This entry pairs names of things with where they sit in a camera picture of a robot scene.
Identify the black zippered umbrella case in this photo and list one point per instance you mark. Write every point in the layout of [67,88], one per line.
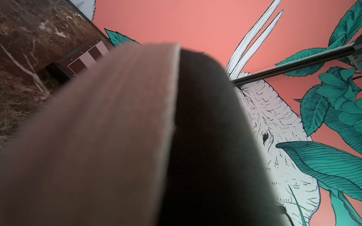
[152,135]

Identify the folding chess board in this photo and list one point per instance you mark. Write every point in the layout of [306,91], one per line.
[79,59]

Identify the black frame post right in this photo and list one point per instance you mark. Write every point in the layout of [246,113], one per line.
[354,48]

